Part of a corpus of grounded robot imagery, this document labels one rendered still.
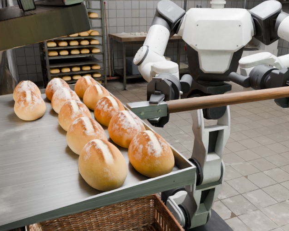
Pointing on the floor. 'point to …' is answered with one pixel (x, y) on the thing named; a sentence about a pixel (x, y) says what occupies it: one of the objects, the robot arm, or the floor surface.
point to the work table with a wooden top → (130, 39)
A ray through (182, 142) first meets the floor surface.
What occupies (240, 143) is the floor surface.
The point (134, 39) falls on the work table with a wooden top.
